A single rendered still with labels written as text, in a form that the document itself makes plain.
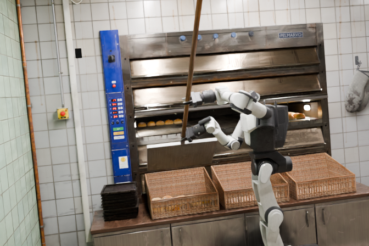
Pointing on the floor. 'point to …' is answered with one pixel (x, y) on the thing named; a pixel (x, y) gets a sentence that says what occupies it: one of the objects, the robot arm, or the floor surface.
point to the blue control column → (110, 38)
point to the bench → (246, 225)
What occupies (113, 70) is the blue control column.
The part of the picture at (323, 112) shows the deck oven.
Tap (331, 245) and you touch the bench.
